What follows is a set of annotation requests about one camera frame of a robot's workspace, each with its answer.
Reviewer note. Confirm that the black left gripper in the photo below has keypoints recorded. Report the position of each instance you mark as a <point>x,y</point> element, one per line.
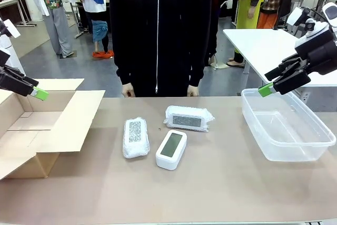
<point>4,57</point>

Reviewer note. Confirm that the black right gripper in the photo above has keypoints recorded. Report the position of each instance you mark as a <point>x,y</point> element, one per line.
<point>321,53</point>

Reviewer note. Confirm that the bubble-wrapped clock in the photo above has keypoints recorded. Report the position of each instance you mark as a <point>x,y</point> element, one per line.
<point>187,121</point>
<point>135,140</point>

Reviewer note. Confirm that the unwrapped white digital clock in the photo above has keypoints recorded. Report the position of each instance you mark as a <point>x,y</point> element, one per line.
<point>171,148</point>

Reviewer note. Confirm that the person's left hand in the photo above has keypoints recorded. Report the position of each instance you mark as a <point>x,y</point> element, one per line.
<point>192,91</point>

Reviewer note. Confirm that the person's right hand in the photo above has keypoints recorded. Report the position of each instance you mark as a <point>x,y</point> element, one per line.
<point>128,90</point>

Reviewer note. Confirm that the white power outlet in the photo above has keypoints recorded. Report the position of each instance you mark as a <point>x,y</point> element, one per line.
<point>306,96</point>

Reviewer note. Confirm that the white background table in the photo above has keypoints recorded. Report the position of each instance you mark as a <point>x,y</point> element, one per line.
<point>258,43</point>

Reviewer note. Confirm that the mannequin plaid shirt orange trousers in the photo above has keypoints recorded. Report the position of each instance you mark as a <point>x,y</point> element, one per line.
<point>268,19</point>

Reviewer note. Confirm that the clear plastic container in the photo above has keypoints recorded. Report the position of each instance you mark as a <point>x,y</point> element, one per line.
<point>287,135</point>

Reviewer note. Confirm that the open cardboard box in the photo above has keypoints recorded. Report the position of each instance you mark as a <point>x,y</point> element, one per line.
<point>65,130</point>

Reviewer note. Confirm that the mannequin yellow apron black jacket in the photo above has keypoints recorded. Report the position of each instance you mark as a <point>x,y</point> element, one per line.
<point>246,11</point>

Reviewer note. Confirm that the person torso black zip jacket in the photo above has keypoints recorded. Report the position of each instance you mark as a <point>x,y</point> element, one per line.
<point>158,24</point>

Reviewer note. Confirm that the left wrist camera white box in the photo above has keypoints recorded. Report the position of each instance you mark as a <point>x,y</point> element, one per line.
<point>13,28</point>

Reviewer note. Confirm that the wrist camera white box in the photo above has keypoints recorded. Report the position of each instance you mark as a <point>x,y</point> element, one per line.
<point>13,28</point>
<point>295,17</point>

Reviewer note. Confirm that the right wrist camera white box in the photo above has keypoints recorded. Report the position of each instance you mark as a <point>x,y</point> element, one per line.
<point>295,17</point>

